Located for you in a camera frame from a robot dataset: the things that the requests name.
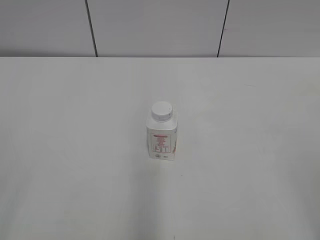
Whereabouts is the white bottle cap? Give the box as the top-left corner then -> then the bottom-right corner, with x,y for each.
151,101 -> 173,122

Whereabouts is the white yili changqing bottle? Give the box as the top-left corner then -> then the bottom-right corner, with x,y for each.
146,110 -> 178,161

